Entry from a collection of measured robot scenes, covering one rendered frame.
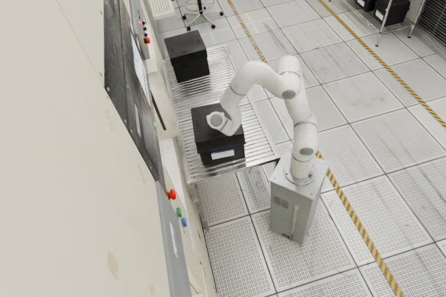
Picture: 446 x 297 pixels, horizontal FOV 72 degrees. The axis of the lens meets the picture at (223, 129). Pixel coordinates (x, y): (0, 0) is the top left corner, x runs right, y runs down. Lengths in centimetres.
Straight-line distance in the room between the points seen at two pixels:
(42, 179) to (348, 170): 268
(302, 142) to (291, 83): 38
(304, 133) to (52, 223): 131
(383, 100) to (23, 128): 337
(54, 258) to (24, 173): 9
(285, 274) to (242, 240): 39
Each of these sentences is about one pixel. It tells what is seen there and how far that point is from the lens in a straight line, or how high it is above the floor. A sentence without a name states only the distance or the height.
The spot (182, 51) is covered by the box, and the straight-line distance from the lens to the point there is 242.
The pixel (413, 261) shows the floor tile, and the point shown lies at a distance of 269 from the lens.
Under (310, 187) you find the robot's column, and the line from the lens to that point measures 187.
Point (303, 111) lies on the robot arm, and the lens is 144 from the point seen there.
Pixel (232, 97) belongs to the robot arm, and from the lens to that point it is 138.
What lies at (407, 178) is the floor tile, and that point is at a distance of 301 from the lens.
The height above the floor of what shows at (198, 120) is 101.
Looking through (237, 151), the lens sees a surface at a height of 84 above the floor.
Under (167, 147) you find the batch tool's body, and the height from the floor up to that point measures 87.
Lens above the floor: 238
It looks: 50 degrees down
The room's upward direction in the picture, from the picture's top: 10 degrees counter-clockwise
